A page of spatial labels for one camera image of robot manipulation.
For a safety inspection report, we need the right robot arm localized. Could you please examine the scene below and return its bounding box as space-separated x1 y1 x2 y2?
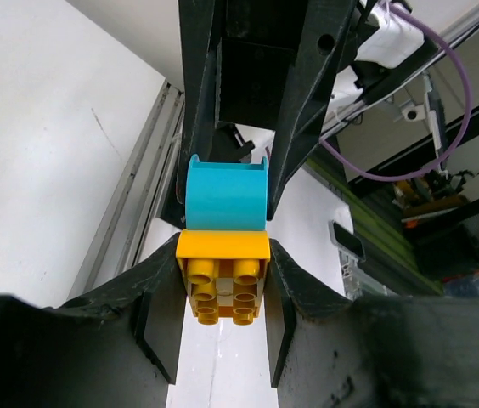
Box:
176 1 436 215

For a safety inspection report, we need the black phone on floor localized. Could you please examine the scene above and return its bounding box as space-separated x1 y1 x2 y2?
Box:
329 221 366 262

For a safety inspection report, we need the yellow striped lego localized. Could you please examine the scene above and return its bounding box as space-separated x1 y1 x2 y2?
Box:
176 229 271 326

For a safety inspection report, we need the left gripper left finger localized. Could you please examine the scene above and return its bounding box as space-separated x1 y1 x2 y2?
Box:
0 237 186 407

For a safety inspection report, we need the aluminium rail frame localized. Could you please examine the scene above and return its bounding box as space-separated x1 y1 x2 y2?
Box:
68 81 184 299

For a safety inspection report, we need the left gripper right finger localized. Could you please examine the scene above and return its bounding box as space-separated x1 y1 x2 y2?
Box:
264 241 479 407

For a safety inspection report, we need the teal decorated round lego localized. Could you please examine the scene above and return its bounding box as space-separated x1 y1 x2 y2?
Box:
185 155 268 231

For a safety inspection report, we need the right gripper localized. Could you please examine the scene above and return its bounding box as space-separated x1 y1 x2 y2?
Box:
176 0 357 220

